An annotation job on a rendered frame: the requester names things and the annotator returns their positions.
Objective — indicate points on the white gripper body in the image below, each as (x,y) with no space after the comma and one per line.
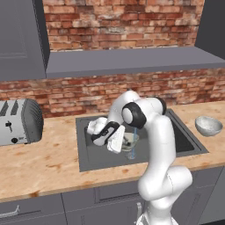
(117,140)

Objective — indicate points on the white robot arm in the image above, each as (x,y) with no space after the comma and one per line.
(159,146)

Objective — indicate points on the grey speckled bowl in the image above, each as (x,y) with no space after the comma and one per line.
(208,126)
(132,139)

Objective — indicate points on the dark grey sink basin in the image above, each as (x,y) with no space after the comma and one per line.
(93,158)

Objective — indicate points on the blue water stream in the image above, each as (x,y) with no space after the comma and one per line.
(133,152)

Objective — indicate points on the grey false drawer panel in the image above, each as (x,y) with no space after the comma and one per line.
(114,192)

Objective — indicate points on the grey drawer front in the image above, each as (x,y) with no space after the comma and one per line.
(38,205)
(206,177)

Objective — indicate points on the silver toaster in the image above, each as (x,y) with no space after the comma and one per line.
(17,123)

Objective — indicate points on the grey wall shelf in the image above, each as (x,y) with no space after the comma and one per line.
(132,61)

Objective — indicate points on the grey wall cupboard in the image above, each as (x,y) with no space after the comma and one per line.
(20,38)
(212,26)

